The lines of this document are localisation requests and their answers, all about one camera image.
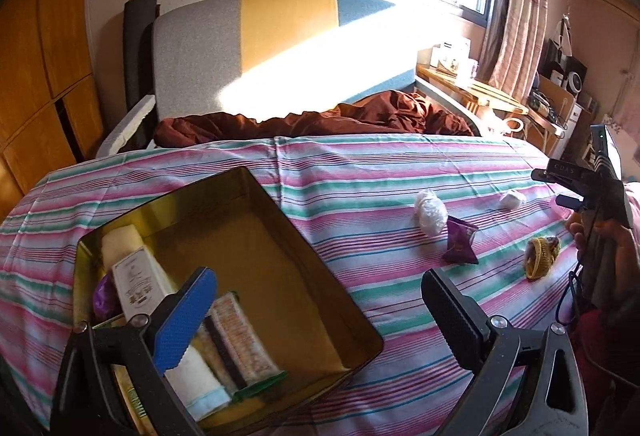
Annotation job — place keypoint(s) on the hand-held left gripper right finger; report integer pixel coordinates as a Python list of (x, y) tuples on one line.
[(457, 316)]

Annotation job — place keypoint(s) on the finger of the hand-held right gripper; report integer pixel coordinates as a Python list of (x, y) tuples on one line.
[(570, 172), (570, 203)]

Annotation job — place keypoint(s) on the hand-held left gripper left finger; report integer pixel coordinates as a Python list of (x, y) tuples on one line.
[(185, 316)]

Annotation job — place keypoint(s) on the white carton box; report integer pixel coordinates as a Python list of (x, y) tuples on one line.
[(135, 286)]

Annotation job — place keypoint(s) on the clear rice cracker packet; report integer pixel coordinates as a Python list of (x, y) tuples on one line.
[(240, 341)]

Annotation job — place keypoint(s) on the purple snack packet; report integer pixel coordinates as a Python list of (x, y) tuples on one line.
[(460, 241), (105, 298)]

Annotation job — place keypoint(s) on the yellow sponge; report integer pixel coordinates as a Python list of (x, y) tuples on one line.
[(122, 243)]

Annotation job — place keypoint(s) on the gold-lined tin box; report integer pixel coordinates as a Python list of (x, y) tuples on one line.
[(280, 276)]

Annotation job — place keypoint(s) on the person's right hand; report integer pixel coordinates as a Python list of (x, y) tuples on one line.
[(622, 261)]

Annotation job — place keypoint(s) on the small white plastic bag ball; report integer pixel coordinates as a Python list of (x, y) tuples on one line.
[(512, 199)]

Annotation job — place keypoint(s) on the yellow knit pouch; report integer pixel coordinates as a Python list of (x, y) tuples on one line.
[(537, 261)]

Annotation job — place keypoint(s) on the brown cardboard box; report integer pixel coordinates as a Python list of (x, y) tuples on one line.
[(555, 96)]

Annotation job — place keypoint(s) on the small white round fan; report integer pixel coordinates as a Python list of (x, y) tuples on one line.
[(575, 82)]

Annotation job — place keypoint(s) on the large white plastic bag ball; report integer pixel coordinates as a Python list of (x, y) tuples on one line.
[(430, 213)]

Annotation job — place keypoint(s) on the black box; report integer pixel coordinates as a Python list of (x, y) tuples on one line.
[(552, 59)]

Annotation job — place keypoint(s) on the wooden bedside table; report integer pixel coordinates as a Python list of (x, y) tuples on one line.
[(475, 91)]

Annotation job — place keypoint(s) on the small white box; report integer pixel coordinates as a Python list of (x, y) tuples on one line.
[(473, 69)]

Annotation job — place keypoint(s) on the striped bedsheet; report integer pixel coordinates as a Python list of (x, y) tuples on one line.
[(350, 196)]

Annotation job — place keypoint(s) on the white cardboard box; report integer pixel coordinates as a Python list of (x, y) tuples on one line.
[(452, 59)]

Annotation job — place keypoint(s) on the person's red clothing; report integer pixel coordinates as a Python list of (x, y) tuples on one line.
[(615, 366)]

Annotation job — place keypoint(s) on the pink patterned curtain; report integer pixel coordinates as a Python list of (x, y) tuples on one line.
[(520, 6)]

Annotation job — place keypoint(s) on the brown blanket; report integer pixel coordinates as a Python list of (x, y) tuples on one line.
[(390, 111)]

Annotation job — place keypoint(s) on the grey yellow blue headboard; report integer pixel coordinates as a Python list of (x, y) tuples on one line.
[(200, 56)]

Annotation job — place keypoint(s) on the wooden wardrobe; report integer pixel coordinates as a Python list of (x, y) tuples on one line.
[(50, 41)]

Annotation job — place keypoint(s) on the grey bed frame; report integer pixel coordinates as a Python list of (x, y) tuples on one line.
[(450, 104)]

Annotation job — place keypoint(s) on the white bed rail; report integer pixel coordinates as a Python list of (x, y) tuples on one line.
[(125, 126)]

